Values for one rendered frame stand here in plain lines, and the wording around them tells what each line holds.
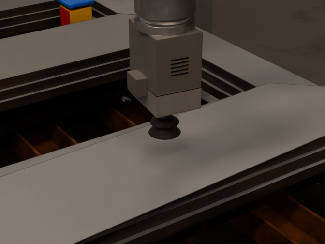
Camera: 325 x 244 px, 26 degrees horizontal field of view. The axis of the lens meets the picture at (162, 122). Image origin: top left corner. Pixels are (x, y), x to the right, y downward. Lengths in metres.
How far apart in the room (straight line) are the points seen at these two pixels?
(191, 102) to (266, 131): 0.18
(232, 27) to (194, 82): 3.08
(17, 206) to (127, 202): 0.13
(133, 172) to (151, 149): 0.07
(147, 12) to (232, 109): 0.31
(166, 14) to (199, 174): 0.22
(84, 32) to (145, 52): 0.55
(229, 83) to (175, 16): 0.41
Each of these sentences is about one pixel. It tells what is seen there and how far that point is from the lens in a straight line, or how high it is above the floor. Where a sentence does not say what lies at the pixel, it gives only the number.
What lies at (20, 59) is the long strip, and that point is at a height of 0.87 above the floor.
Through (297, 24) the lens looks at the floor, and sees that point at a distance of 4.06.
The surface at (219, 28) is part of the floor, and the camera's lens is 3.94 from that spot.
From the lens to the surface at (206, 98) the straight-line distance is 1.56.
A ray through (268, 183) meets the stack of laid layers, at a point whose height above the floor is 0.83.
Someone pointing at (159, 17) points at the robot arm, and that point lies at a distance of 0.84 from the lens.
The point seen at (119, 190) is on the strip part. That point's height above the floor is 0.87.
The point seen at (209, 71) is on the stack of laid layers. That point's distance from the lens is 1.27.
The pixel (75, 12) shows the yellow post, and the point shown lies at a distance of 1.52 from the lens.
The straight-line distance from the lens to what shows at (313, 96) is 1.16.
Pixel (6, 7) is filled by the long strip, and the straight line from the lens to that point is 1.58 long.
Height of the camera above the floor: 1.36
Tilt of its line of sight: 28 degrees down
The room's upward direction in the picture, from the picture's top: straight up
